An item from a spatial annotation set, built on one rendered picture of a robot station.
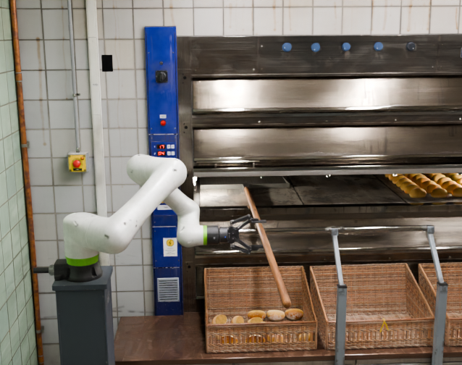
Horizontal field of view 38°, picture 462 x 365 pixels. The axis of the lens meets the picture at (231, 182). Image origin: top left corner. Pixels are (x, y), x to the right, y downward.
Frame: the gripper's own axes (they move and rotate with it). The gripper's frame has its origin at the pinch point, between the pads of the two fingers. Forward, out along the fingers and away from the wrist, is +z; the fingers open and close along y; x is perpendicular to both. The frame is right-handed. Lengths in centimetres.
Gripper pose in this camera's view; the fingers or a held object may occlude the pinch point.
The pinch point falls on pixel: (262, 234)
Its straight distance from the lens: 312.2
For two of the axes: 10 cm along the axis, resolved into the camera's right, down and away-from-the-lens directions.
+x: 0.5, 2.2, -9.7
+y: 0.1, 9.7, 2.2
